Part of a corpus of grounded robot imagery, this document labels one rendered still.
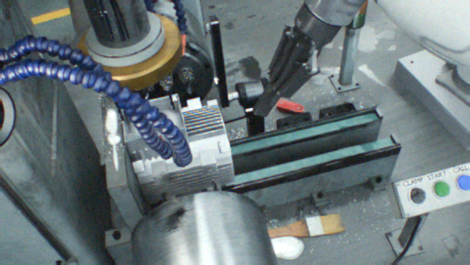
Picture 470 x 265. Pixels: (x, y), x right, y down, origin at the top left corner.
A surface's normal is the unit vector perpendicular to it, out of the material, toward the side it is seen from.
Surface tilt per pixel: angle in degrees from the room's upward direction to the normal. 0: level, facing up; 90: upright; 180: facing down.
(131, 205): 90
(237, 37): 0
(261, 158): 90
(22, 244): 90
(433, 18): 71
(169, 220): 17
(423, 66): 2
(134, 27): 90
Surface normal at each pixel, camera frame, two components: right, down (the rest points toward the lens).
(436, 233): -0.07, -0.64
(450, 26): -0.62, 0.28
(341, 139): 0.25, 0.73
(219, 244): 0.15, -0.67
